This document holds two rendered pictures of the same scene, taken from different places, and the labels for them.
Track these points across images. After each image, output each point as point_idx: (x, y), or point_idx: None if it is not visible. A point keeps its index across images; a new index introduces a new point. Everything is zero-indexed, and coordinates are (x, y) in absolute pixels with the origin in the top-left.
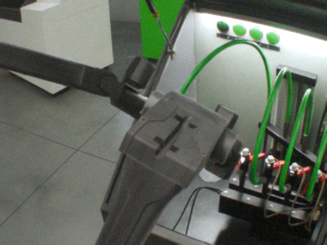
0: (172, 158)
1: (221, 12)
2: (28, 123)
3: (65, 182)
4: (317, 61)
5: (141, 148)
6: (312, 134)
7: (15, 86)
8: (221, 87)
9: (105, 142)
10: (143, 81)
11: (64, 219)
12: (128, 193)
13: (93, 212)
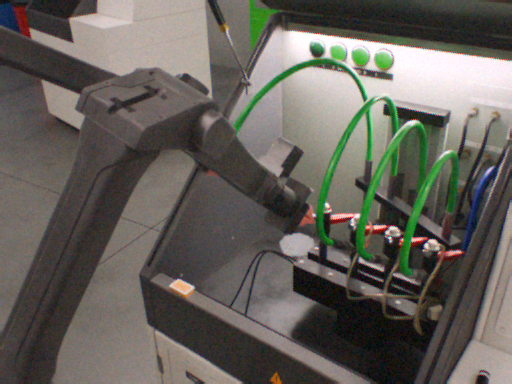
0: (124, 116)
1: (315, 27)
2: None
3: (125, 269)
4: (451, 90)
5: (95, 106)
6: (442, 201)
7: (66, 139)
8: (312, 135)
9: None
10: None
11: (112, 320)
12: (82, 159)
13: None
